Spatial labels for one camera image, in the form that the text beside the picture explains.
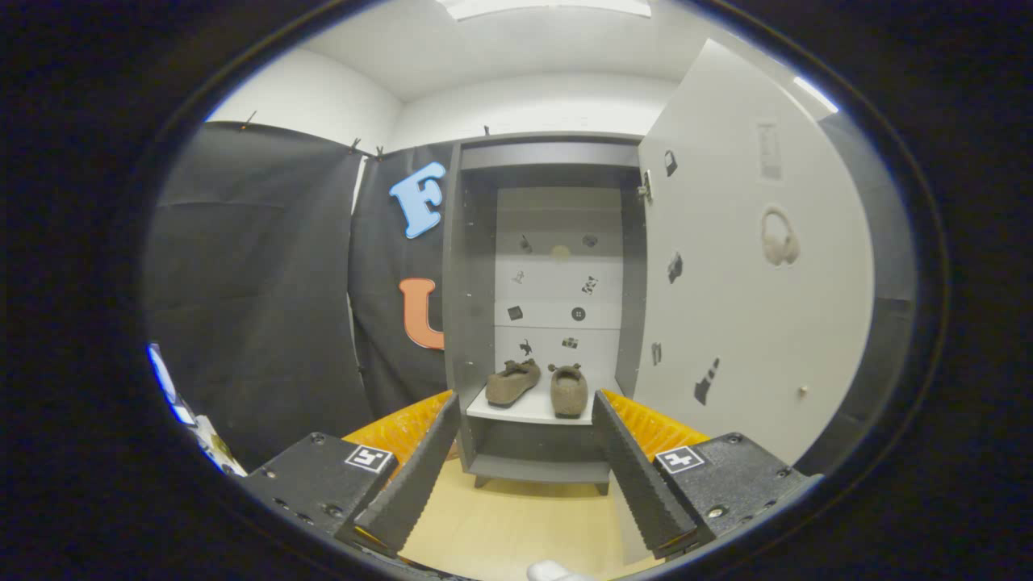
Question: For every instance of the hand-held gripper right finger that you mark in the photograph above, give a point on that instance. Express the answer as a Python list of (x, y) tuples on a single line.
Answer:
[(637, 484)]

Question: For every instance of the light grey shoe cabinet door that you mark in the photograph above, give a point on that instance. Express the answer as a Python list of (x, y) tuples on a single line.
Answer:
[(742, 323)]

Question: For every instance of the brown fuzzy shoe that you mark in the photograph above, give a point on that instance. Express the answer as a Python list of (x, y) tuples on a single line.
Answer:
[(569, 395), (512, 387)]

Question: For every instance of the white patterned object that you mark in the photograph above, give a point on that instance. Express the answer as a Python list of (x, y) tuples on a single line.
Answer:
[(218, 448)]

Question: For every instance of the blue lit device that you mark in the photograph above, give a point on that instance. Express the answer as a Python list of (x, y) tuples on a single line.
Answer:
[(165, 379)]

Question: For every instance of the white ceiling light panel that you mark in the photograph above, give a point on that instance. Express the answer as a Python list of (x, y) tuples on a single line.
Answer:
[(549, 6), (815, 94)]

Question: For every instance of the dark grey shoe cabinet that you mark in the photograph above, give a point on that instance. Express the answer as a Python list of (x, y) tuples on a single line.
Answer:
[(472, 323)]

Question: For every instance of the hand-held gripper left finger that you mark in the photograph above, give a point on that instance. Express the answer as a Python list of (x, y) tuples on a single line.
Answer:
[(411, 484)]

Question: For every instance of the black backdrop cloth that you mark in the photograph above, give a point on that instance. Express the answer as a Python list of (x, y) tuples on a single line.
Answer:
[(258, 282)]

